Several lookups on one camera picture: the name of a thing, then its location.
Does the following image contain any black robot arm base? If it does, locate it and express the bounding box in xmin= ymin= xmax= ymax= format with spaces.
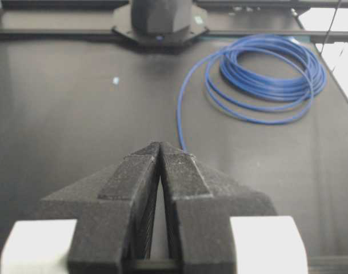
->
xmin=111 ymin=0 xmax=209 ymax=47

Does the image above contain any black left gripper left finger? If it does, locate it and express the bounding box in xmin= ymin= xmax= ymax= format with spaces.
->
xmin=36 ymin=142 xmax=160 ymax=273

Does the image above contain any thin black cable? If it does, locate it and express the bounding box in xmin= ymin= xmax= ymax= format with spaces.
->
xmin=319 ymin=0 xmax=343 ymax=58

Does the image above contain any blue LAN cable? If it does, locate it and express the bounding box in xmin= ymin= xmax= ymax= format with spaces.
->
xmin=176 ymin=33 xmax=327 ymax=152

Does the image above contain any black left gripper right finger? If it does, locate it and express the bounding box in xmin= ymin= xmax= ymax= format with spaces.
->
xmin=159 ymin=142 xmax=277 ymax=273

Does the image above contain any black aluminium frame rail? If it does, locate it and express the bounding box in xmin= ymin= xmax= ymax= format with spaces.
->
xmin=0 ymin=1 xmax=348 ymax=46

